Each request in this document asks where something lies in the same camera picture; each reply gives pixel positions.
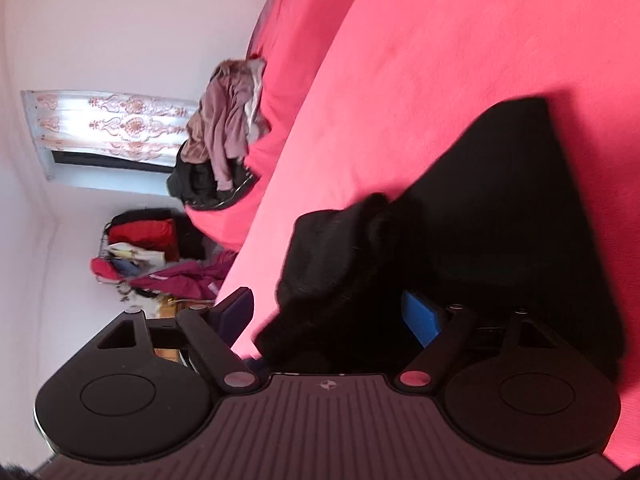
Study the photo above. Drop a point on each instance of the mauve clothes pile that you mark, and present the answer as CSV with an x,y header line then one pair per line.
x,y
228,118

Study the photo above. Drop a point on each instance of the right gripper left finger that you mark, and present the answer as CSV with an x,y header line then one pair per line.
x,y
211,333

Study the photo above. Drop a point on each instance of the pink fleece blanket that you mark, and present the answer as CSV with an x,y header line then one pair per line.
x,y
404,78

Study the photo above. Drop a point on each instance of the red bed sheet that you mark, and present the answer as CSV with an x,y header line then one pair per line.
x,y
293,37

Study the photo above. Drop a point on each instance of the floral curtain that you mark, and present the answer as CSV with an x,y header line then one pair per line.
x,y
123,126

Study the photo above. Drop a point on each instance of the black pants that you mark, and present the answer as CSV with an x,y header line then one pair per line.
x,y
496,225

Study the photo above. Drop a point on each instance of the red black bag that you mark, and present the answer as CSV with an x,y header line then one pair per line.
x,y
163,230

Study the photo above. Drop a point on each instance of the magenta jacket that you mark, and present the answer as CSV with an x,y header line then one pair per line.
x,y
191,280

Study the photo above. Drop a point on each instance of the black garment with studs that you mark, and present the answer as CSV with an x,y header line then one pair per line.
x,y
196,187

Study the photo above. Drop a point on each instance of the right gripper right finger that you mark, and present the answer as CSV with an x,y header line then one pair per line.
x,y
441,333

